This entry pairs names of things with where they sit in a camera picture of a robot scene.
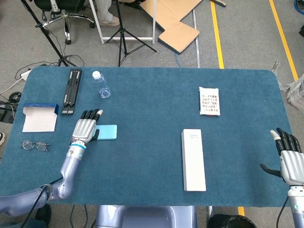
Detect blue table cloth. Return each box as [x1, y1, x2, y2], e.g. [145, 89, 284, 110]
[0, 66, 294, 207]

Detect long white cardboard box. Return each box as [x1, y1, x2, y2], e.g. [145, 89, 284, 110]
[181, 129, 207, 192]

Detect brown cardboard sheet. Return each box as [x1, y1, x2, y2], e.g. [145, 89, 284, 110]
[139, 0, 204, 54]

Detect light blue smartphone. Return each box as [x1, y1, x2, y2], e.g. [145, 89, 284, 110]
[95, 124, 118, 141]

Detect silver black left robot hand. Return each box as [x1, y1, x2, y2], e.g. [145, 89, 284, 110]
[70, 108, 104, 144]

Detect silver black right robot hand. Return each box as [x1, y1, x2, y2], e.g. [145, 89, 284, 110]
[260, 127, 304, 188]

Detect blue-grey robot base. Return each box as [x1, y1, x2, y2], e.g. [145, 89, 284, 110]
[95, 205, 198, 228]

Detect black camera tripod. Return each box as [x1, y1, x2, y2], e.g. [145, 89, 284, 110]
[105, 0, 157, 67]
[20, 0, 78, 67]

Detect black shoe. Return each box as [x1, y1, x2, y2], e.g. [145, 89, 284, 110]
[35, 203, 52, 225]

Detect black office chair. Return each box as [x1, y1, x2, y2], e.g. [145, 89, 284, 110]
[33, 0, 95, 45]

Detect seated person in grey trousers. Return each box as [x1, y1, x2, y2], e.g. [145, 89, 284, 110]
[96, 0, 121, 27]

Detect black floor device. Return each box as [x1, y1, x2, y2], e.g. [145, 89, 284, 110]
[0, 101, 19, 123]

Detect black folding laptop stand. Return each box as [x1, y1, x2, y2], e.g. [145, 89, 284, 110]
[61, 68, 83, 115]

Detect black bin bag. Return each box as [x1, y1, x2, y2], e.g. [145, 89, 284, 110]
[206, 213, 257, 228]

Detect open blue and white box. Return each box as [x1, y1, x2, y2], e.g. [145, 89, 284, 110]
[22, 103, 59, 133]

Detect white desk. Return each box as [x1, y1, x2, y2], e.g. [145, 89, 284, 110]
[89, 0, 157, 45]

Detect white power strip with cable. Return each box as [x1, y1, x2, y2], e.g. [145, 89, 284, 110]
[0, 69, 32, 95]

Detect clear plastic bags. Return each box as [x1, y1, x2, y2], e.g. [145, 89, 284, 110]
[272, 60, 304, 112]

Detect thin-framed eyeglasses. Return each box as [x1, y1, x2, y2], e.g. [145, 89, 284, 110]
[20, 140, 50, 152]

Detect clear plastic water bottle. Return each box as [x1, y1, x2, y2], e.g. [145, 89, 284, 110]
[92, 71, 112, 99]

